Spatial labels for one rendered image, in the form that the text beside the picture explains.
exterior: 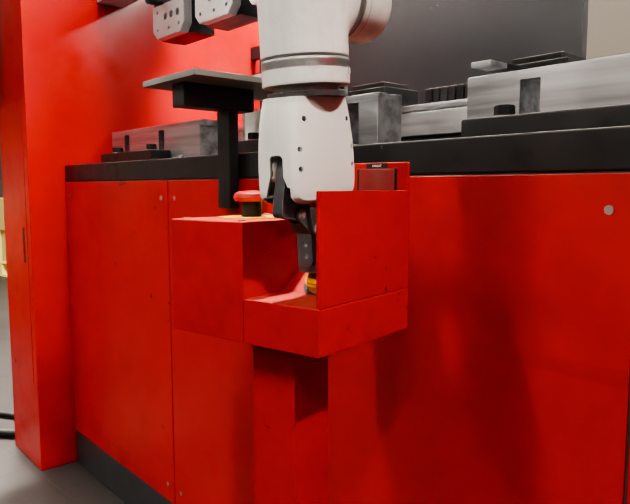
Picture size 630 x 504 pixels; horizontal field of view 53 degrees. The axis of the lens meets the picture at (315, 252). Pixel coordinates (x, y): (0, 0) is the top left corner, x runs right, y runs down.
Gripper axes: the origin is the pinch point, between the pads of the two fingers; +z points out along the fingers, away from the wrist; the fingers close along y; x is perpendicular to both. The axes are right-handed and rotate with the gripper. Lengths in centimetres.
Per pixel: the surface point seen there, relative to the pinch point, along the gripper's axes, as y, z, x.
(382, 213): -5.0, -3.4, 5.0
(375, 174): -10.0, -7.0, 1.1
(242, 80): -30, -22, -37
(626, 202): -20.5, -3.2, 24.2
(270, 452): 2.7, 21.8, -5.4
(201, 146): -53, -11, -74
